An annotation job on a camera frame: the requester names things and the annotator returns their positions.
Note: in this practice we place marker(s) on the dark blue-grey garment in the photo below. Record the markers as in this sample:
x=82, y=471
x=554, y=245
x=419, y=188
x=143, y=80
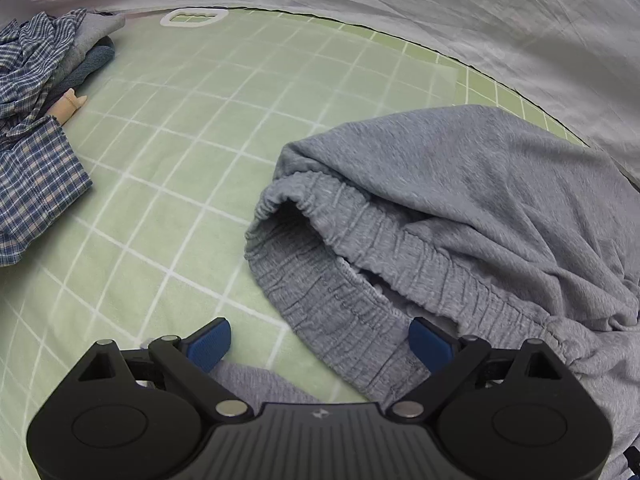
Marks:
x=92, y=61

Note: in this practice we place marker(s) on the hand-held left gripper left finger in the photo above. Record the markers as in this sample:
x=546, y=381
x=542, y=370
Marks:
x=210, y=345

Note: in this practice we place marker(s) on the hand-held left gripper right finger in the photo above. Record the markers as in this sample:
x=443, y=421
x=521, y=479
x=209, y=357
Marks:
x=429, y=345

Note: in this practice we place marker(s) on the light grey garment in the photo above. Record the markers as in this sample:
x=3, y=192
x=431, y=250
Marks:
x=95, y=30

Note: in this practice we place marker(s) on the blue plaid shirt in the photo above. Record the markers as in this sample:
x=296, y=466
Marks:
x=40, y=175

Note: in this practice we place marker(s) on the small beige item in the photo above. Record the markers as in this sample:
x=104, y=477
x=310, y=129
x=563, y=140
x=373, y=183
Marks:
x=67, y=105

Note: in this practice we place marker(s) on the grey pants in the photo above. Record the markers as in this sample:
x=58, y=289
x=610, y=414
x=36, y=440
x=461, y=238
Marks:
x=450, y=185

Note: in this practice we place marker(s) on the grey carrot-print quilt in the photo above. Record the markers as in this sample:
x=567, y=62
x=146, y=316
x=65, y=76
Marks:
x=400, y=5

